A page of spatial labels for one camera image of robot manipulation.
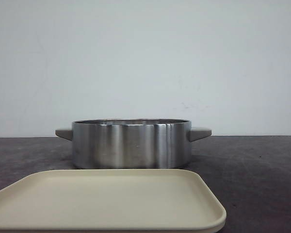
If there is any stainless steel steamer pot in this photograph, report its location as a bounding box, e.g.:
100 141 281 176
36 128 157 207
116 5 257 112
55 118 212 169

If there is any beige rectangular tray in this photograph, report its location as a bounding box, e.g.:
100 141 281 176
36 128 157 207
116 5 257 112
0 169 226 233

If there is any dark grey table mat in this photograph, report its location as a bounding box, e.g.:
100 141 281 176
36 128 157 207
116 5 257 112
0 136 291 233

